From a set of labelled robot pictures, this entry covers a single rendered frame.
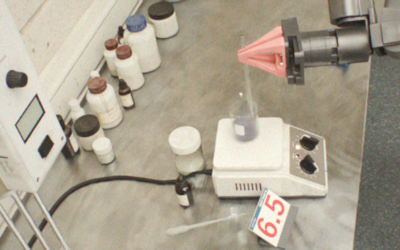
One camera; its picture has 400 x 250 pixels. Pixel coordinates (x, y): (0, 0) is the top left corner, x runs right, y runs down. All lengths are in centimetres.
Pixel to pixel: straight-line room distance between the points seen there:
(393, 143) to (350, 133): 103
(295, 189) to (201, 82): 40
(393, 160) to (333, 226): 113
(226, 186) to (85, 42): 52
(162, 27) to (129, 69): 20
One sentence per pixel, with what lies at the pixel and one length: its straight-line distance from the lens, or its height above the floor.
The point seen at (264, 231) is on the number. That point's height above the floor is 77.
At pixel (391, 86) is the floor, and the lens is 237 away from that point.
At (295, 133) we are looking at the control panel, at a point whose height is 81.
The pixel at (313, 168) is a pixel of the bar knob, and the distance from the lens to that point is 97.
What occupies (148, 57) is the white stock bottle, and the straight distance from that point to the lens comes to 129.
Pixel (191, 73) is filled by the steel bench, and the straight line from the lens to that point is 128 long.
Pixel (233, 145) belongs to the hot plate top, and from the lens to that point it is 97.
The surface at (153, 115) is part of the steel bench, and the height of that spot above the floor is 75.
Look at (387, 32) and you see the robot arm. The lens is 84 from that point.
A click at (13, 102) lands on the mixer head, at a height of 125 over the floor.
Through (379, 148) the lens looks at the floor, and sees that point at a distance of 211.
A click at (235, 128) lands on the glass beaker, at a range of 95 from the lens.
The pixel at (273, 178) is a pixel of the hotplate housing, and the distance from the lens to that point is 95.
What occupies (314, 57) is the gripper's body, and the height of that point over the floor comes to 102.
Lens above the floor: 154
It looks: 44 degrees down
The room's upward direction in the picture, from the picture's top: 12 degrees counter-clockwise
